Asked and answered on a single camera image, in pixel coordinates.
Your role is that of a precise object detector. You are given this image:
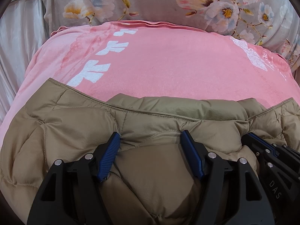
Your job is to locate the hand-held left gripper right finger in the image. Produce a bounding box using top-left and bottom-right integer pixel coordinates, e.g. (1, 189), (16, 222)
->
(180, 130), (275, 225)

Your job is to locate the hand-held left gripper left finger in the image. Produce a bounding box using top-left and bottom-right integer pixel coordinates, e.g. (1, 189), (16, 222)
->
(27, 132), (122, 225)

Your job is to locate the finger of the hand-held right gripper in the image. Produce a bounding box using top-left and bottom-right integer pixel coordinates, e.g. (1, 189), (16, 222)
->
(273, 145), (300, 167)
(241, 132), (279, 176)

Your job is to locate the tan quilted jacket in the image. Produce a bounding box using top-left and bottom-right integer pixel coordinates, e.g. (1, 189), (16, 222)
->
(0, 78), (300, 225)

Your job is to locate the pink printed blanket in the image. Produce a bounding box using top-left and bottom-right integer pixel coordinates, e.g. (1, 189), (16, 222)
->
(0, 21), (294, 132)

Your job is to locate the white satin curtain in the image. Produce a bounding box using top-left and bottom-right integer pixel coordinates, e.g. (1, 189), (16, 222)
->
(0, 0), (57, 122)

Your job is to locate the grey floral cloth cover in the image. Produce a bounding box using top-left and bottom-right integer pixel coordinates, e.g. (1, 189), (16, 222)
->
(40, 0), (300, 75)

